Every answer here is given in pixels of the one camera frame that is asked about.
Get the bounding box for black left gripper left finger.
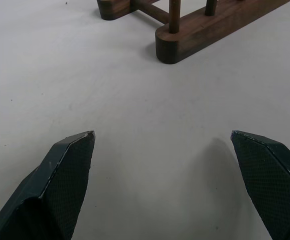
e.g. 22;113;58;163
0;130;96;240

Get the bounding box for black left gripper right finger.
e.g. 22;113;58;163
230;129;290;240

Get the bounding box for dark wooden peg rack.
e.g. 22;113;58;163
96;0;290;65

